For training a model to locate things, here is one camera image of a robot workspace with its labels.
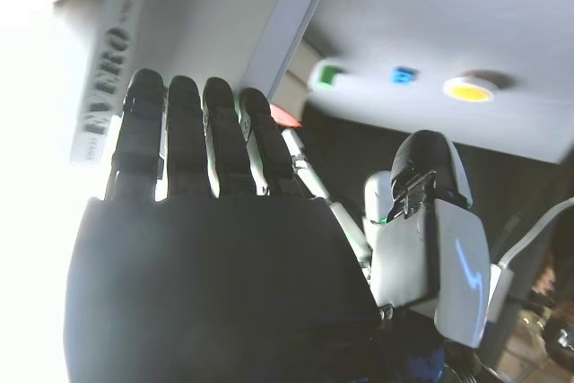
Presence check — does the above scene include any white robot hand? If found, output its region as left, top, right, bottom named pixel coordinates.
left=62, top=67, right=492, bottom=383

